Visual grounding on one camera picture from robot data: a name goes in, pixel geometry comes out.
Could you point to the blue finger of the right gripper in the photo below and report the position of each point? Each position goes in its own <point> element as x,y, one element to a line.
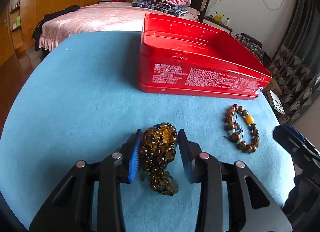
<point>293,131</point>
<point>290,140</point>

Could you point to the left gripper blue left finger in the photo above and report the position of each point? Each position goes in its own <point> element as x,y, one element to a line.
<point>69,206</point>

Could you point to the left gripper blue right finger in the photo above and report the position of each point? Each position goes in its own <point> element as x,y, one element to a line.
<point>251,207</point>

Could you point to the white box on stool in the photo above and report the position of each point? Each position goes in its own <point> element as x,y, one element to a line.
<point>275,102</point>

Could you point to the small wooden stool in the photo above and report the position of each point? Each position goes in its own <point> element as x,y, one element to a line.
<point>274,87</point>

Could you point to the dark floral curtain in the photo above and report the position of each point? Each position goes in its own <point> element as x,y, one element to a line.
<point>295,66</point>

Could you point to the plaid bag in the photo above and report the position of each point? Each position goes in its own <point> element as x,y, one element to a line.
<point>254,46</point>

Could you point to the blue table cloth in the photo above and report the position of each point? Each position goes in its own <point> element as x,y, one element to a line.
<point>82,102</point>

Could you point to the black nightstand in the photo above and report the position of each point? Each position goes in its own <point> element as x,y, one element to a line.
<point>209,21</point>

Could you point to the white bottle on nightstand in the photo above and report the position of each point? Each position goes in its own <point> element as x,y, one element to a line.
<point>226,22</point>

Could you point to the yellow pikachu toy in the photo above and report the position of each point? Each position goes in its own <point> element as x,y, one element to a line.
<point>218,17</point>

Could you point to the red metal tin box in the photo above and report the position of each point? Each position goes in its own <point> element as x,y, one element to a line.
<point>185,57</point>

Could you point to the black garment on bed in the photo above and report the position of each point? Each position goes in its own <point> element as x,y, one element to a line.
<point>46,33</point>

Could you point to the bed with pink cover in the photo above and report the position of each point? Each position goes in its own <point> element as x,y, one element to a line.
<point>118,15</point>

